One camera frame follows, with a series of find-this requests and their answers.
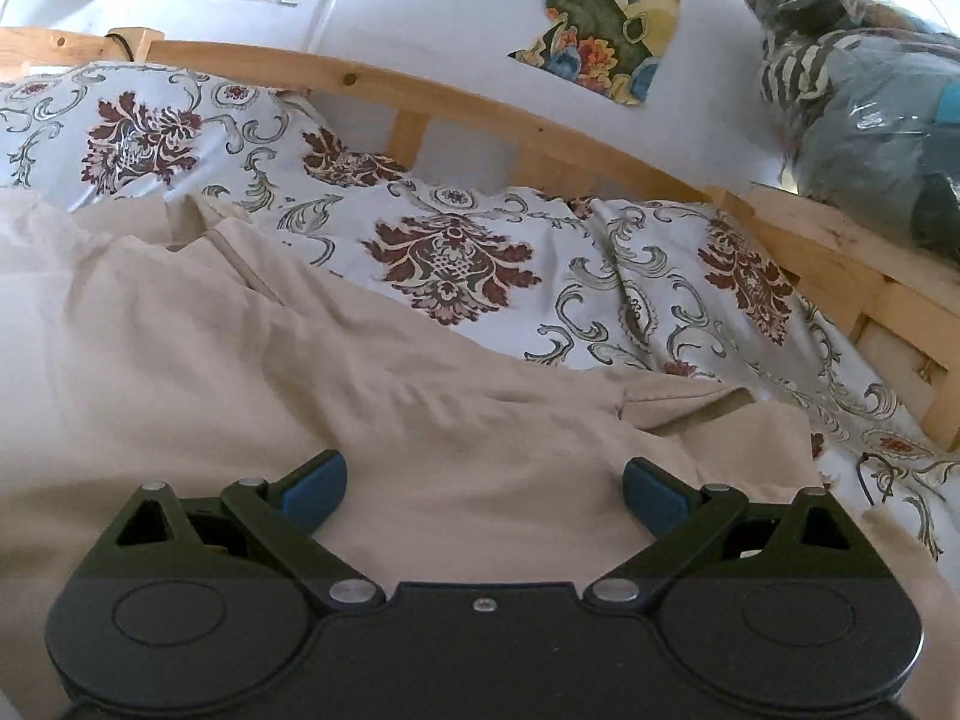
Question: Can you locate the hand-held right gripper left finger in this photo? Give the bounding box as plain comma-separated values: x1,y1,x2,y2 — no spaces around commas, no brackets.
112,450,386,613

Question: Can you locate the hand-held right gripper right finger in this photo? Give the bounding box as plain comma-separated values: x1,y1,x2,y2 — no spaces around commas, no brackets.
583,457,857,608

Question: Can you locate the beige hooded jacket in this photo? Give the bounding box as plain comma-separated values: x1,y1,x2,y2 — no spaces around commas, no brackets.
0,191,957,720

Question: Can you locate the floral printed bedsheet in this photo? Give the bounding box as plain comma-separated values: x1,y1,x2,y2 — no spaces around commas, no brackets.
191,90,960,563

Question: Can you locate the floral printed pillow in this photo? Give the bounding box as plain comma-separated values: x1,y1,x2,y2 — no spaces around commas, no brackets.
0,62,325,215

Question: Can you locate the plastic bag of plush toys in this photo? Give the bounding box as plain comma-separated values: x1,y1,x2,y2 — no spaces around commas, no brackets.
729,0,960,265

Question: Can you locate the wooden bed frame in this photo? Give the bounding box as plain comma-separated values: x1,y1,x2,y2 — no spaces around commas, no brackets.
0,26,960,452

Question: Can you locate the yellow and green wall poster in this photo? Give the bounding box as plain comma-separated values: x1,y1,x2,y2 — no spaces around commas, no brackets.
508,0,696,107

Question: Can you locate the black cable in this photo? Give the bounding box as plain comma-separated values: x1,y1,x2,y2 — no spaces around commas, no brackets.
105,28,148,61

